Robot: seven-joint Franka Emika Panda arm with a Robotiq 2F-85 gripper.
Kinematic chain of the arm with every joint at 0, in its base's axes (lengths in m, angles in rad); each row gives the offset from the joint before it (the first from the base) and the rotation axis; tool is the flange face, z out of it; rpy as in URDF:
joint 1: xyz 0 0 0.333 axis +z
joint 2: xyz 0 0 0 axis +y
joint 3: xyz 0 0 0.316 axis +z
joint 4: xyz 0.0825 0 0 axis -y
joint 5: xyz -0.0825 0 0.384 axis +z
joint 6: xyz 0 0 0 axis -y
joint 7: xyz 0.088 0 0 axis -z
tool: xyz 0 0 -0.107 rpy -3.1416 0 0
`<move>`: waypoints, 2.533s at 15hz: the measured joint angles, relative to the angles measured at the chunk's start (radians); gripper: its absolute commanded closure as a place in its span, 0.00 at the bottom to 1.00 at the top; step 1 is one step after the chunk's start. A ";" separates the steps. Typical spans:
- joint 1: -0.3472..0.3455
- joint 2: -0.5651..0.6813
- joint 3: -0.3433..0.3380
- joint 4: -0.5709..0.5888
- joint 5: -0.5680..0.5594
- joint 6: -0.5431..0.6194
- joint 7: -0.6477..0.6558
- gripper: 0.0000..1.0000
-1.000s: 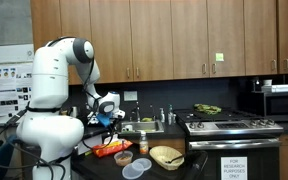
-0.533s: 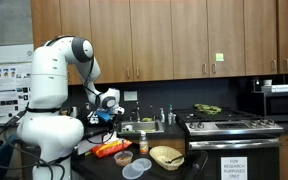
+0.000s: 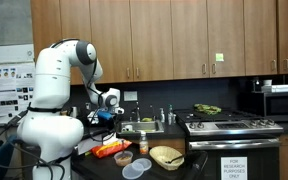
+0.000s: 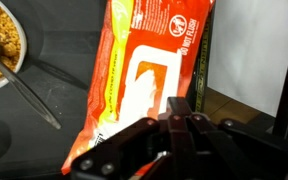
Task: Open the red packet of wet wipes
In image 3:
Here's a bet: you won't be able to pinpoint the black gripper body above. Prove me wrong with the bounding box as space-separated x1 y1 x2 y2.
102 114 120 134

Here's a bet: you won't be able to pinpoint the red wet wipes packet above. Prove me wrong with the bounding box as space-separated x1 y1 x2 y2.
90 139 133 159

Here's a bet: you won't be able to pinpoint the white item in sink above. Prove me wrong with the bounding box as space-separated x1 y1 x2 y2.
121 124 134 133

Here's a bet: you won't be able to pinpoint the black dish rack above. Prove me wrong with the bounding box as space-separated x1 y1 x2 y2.
83 103 100 128

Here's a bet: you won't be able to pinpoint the chrome sink faucet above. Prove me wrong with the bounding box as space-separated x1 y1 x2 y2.
130 101 142 123

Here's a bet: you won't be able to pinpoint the white paper sheet on cart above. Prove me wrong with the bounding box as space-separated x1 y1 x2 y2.
77 134 102 156

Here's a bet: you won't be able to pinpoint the stainless steel sink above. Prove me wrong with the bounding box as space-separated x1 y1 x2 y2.
116 119 166 135

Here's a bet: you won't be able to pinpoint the white notice on backsplash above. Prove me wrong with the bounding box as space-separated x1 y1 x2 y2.
123 90 138 102

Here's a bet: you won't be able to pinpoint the clear tub with brown food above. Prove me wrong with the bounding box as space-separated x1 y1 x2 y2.
113 150 134 167

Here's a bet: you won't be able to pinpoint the small orange sauce bottle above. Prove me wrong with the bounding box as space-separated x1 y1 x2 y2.
139 130 150 155

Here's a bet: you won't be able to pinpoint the clear round plastic lid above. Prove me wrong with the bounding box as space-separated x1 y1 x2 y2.
131 157 153 172
121 163 145 180

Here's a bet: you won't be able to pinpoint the clear hand soap dispenser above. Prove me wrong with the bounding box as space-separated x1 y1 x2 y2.
159 107 166 124

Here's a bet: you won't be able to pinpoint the clear spray bottle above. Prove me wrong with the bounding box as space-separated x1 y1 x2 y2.
167 104 174 126

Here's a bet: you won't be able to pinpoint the woven wicker basket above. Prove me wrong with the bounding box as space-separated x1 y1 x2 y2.
149 145 185 171

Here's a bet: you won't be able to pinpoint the black spoon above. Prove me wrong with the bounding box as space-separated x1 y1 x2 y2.
165 153 185 164

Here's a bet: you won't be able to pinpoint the wooden upper cabinets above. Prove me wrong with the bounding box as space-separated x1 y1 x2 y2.
30 0 288 86

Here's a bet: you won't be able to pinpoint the stainless steel gas stove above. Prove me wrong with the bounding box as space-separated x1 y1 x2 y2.
173 108 285 180

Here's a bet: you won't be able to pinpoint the white research purposes sign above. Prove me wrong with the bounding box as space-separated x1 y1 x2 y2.
220 156 248 180

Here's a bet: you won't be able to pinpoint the white stack on microwave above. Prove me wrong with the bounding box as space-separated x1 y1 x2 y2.
261 83 288 93

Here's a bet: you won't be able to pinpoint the black microwave oven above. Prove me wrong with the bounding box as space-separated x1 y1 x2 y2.
263 90 288 123

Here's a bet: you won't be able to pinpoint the black base cable bundle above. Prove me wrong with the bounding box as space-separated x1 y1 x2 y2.
0 109 65 180

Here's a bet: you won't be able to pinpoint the white wall poster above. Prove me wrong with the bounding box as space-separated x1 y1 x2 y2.
0 63 37 118

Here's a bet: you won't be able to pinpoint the grey wall board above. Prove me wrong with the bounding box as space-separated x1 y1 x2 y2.
0 0 34 48

